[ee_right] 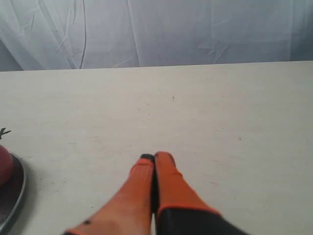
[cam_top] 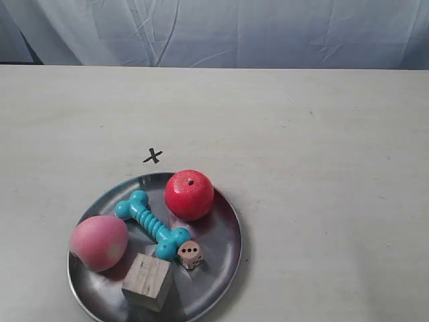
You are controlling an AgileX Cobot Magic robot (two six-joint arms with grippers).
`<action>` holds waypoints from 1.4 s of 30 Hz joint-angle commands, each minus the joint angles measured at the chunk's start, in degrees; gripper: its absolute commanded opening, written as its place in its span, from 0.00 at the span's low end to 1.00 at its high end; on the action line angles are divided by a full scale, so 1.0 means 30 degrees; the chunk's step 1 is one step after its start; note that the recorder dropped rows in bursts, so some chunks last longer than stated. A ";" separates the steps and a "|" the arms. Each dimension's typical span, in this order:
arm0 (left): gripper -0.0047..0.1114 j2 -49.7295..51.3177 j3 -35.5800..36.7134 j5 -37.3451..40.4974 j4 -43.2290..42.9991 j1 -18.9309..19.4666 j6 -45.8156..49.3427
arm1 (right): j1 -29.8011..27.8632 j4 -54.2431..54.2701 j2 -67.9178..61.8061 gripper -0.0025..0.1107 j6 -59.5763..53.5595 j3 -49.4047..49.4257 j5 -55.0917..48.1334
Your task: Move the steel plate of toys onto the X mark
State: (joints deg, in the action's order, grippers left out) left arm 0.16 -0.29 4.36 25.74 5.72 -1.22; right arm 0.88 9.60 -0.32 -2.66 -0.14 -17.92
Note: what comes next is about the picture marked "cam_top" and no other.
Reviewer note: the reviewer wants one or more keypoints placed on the round silver metal plate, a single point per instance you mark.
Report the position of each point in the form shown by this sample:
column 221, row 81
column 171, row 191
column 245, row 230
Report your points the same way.
column 194, row 292

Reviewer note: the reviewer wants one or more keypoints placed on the red toy apple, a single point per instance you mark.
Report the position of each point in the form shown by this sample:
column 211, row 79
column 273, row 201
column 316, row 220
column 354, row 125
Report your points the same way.
column 189, row 195

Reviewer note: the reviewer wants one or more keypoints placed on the black X mark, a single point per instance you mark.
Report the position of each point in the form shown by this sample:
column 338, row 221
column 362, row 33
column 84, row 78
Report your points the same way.
column 153, row 156

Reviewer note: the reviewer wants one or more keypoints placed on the teal rubber bone toy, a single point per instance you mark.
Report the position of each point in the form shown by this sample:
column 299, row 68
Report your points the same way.
column 137, row 208

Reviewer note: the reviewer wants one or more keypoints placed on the small wooden die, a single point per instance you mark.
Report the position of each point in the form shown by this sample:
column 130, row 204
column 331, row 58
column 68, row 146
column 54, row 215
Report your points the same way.
column 190, row 255

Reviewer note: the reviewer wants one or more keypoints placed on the pink toy peach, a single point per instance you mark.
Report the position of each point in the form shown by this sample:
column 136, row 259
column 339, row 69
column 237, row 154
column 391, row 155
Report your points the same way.
column 99, row 242

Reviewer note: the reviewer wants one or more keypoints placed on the wooden block cube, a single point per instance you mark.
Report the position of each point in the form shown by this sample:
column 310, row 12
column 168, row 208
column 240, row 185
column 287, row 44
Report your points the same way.
column 148, row 282

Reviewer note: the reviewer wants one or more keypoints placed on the white backdrop cloth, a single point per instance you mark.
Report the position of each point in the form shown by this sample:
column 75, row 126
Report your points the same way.
column 218, row 34

